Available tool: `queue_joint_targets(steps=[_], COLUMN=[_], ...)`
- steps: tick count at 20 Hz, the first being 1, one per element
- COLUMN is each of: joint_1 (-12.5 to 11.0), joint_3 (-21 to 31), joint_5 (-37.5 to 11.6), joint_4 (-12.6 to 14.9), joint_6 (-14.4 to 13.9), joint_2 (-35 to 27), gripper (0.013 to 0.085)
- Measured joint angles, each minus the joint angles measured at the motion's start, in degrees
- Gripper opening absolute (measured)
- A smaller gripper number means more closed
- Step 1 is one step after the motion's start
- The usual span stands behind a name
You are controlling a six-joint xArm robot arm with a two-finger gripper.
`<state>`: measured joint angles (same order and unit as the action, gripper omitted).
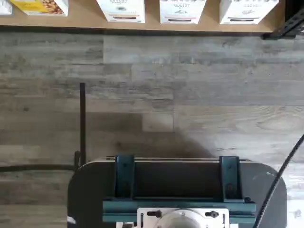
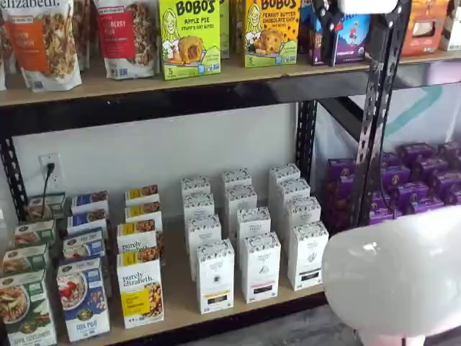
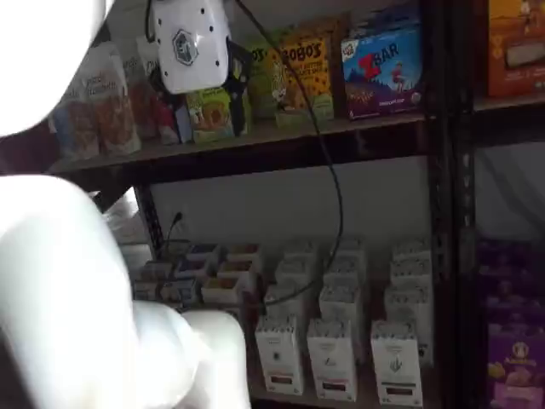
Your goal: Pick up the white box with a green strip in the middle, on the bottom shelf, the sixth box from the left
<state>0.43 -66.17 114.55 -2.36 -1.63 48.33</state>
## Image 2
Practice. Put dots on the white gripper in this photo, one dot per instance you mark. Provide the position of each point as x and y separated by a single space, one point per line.
367 5

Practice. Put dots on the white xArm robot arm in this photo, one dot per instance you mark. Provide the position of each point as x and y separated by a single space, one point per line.
392 274

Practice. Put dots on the purple Zbar box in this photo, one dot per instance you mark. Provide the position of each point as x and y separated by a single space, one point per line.
305 25
354 39

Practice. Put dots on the yellow Bobo's peanut butter box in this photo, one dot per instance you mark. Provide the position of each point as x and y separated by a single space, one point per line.
272 34

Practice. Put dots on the orange snack box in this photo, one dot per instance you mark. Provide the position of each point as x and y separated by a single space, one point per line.
425 29

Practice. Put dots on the short wooden shelf board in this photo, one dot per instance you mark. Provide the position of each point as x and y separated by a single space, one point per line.
432 57

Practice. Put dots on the green Bobo's apple pie box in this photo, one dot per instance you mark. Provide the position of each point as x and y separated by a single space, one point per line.
189 39
224 29

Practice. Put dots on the cream snack box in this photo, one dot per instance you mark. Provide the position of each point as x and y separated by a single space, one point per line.
453 25

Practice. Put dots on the white box pink strip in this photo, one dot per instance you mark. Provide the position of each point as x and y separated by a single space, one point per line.
241 198
236 177
253 221
260 266

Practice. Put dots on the white box yellow strip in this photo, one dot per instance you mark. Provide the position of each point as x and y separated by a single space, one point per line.
202 230
215 277
195 185
198 205

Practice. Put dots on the long wooden shelf board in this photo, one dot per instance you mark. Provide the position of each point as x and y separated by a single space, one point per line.
108 88

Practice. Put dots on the white yellow Purely Elizabeth box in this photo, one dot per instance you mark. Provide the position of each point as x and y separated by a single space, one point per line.
143 212
140 288
137 236
142 194

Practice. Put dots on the blue flax plus oatmeal box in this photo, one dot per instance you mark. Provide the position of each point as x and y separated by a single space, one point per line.
90 202
86 220
83 243
83 299

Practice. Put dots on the wooden shelf board with boxes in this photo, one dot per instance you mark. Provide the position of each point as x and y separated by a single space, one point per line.
180 288

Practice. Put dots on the green apple cinnamon oatmeal box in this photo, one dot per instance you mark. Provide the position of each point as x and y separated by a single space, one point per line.
34 233
25 310
23 259
47 205

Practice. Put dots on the red label granola bag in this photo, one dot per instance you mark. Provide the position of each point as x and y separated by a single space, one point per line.
122 39

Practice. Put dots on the granola bag behind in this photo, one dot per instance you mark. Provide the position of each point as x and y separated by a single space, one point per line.
84 32

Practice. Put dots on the orange label granola bag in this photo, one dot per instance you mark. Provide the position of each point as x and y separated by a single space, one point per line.
39 43

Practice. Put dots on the black metal shelf frame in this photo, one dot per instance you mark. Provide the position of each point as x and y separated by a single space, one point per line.
144 111

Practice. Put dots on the white wall power outlet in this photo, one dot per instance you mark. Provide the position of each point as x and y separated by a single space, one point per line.
50 158

